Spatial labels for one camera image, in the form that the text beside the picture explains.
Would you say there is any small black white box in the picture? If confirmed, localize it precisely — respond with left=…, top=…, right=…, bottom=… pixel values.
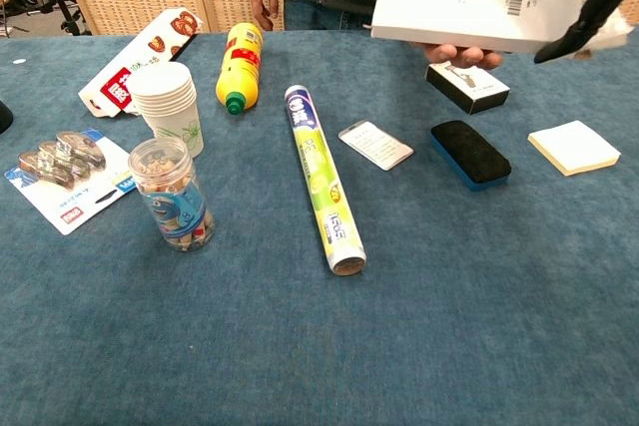
left=424, top=60, right=512, bottom=116

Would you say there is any pale yellow sticky note pad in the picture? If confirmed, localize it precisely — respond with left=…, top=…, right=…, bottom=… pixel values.
left=526, top=119, right=622, bottom=179

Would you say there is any cling film roll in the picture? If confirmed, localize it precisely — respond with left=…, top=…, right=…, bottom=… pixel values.
left=284, top=84, right=367, bottom=278

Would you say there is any binder clip blister pack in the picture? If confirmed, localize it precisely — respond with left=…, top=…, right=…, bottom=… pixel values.
left=3, top=127, right=139, bottom=237

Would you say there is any long white snack carton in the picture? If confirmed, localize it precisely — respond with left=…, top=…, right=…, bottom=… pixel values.
left=77, top=7, right=206, bottom=120

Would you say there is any stack of white paper cups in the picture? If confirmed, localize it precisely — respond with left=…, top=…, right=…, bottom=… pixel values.
left=127, top=61, right=206, bottom=159

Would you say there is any white cardboard box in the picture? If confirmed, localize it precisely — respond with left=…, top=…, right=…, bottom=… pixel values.
left=369, top=0, right=630, bottom=55

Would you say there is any black blue board eraser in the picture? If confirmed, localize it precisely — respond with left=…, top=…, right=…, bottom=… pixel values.
left=429, top=119, right=513, bottom=194

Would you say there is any yellow squeeze bottle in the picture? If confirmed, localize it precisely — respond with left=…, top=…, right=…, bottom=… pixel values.
left=214, top=21, right=265, bottom=116

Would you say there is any person's left hand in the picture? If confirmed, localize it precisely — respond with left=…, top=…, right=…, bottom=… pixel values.
left=410, top=41, right=503, bottom=72

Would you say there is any clear jar of pencils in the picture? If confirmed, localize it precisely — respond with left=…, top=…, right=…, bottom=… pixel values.
left=127, top=136, right=218, bottom=253

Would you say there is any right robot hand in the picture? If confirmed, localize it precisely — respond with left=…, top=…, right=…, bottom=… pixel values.
left=533, top=0, right=639, bottom=65

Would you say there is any blue felt tablecloth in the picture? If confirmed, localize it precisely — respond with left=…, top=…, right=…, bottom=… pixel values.
left=0, top=28, right=639, bottom=426

